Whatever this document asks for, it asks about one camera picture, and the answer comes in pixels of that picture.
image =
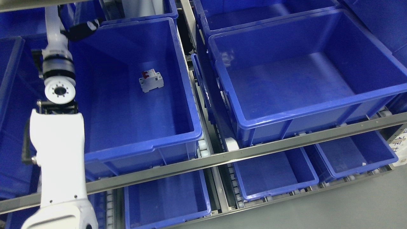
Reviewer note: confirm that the lower blue bin left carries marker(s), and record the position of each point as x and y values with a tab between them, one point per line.
167	201

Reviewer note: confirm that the lower blue bin middle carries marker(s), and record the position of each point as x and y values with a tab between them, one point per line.
274	174

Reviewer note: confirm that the blue bin top middle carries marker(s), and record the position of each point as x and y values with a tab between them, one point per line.
117	11

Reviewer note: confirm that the large blue bin left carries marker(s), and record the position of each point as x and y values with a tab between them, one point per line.
127	130

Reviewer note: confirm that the grey red circuit breaker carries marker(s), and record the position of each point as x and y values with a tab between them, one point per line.
150	80

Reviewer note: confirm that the large blue bin right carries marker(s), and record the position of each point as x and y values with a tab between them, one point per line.
303	74

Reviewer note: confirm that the blue bin far left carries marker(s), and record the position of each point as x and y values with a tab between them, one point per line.
20	89

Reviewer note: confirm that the large blue bin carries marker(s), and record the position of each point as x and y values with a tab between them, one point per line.
303	74
127	130

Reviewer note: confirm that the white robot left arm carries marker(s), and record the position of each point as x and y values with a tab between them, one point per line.
56	130

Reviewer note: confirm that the blue bin top right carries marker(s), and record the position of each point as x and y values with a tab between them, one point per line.
217	16

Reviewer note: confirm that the lower blue bin right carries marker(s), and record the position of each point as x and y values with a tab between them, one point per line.
339	158

